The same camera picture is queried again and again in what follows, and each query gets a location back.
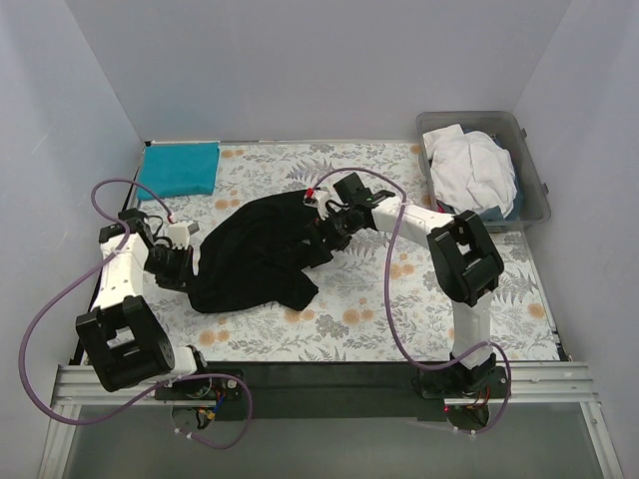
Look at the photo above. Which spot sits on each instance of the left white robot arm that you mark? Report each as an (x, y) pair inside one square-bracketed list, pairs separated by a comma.
[(123, 339)]

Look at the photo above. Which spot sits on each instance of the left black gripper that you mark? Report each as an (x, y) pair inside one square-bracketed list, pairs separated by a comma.
[(185, 266)]

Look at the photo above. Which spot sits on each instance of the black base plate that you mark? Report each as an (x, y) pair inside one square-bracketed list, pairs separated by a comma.
[(314, 390)]

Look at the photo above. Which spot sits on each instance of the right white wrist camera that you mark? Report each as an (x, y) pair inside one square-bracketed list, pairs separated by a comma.
[(317, 199)]

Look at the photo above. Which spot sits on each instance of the aluminium frame rail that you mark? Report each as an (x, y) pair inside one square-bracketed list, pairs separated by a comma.
[(528, 382)]

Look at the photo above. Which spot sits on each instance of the clear plastic bin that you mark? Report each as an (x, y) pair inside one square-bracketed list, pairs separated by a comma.
[(532, 205)]

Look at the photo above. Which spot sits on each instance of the black t shirt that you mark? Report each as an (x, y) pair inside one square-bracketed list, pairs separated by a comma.
[(258, 255)]

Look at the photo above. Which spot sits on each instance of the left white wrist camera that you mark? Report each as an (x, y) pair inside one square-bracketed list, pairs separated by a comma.
[(179, 234)]

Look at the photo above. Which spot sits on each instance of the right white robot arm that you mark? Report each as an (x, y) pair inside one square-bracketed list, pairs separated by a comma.
[(466, 264)]

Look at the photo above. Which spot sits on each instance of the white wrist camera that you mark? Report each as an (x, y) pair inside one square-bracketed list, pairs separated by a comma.
[(317, 199), (179, 234)]

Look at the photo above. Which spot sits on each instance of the floral patterned table mat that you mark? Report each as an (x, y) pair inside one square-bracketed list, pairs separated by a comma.
[(377, 301)]

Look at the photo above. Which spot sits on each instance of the folded teal t shirt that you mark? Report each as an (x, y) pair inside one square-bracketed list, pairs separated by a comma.
[(176, 170)]

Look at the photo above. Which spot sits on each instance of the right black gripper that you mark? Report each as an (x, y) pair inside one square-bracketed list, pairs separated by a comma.
[(328, 230)]

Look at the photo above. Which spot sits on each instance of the white t shirt in bin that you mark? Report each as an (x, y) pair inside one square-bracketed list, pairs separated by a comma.
[(471, 164)]

